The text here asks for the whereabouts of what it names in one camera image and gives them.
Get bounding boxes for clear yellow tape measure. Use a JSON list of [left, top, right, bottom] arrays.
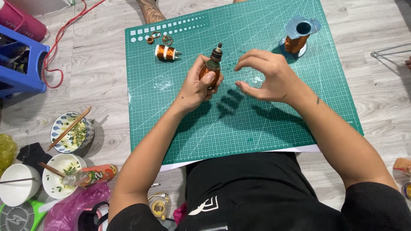
[[148, 192, 171, 221]]

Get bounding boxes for pink plastic bag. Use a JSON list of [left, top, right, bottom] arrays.
[[43, 182, 112, 231]]

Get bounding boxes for green cutting mat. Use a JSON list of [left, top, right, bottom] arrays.
[[125, 0, 364, 166]]

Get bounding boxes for white bowl with herb scraps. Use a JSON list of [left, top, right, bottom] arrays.
[[42, 153, 87, 200]]

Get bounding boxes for blue patterned bowl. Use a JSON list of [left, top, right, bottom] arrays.
[[50, 111, 95, 154]]

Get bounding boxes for wooden chopstick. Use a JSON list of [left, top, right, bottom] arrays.
[[47, 106, 92, 150], [48, 108, 93, 151], [39, 162, 67, 179]]

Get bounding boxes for plastic bottle with orange label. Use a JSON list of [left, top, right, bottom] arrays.
[[62, 164, 118, 188]]

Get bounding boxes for blue plastic stool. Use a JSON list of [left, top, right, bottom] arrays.
[[0, 24, 51, 99]]

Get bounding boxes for metal wire frame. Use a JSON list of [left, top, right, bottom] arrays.
[[371, 43, 411, 58]]

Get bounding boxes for white bobbin with copper coils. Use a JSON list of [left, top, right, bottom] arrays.
[[155, 44, 182, 61]]

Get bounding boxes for magenta tumbler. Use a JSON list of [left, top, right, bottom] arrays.
[[0, 0, 49, 42]]

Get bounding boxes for green and white racket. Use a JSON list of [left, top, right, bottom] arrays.
[[0, 199, 60, 231]]

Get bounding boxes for empty white bowl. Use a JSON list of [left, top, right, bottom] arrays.
[[0, 164, 42, 207]]

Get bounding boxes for person's right hand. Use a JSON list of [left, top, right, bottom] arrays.
[[234, 49, 308, 106]]

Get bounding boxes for orange snack packet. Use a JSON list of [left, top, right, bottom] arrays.
[[393, 157, 411, 178]]

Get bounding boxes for person's left hand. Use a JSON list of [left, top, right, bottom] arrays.
[[175, 55, 224, 113]]

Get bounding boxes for person's black clothing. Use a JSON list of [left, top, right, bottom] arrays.
[[106, 152, 411, 231]]

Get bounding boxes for grey spool of copper wire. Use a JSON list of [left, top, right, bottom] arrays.
[[278, 15, 322, 60]]

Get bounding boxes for copper wound motor armature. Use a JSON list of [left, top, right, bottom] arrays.
[[199, 43, 223, 89]]

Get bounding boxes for yellow plastic bag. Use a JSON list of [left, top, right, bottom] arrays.
[[0, 134, 18, 177]]

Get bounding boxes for black and pink strap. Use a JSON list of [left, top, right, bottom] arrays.
[[77, 201, 110, 231]]

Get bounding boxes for thin dark stick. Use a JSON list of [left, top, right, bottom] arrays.
[[0, 177, 36, 184]]

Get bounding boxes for red cable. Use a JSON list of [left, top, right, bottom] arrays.
[[42, 0, 106, 89]]

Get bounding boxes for small round jar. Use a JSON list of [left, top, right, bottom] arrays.
[[401, 182, 411, 201]]

